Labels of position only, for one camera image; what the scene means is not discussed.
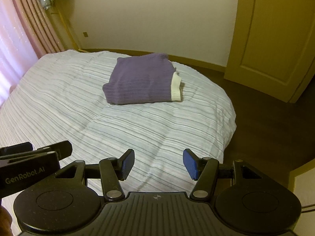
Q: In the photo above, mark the cream wooden door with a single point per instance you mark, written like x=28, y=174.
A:
x=270, y=41

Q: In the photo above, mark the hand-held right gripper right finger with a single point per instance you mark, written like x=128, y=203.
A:
x=190, y=163

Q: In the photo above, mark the bed with striped cover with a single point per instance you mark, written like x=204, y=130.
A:
x=73, y=108

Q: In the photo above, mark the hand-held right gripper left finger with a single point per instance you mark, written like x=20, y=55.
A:
x=128, y=163

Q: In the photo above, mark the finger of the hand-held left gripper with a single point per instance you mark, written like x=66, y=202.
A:
x=17, y=148
x=61, y=148

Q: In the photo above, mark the cream wooden cabinet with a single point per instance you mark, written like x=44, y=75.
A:
x=305, y=182

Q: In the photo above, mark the pink curtain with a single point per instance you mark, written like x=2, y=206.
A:
x=41, y=29

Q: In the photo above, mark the person's left forearm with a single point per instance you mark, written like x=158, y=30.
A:
x=5, y=221

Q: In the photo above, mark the purple and cream knit cardigan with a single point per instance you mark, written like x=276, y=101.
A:
x=140, y=78

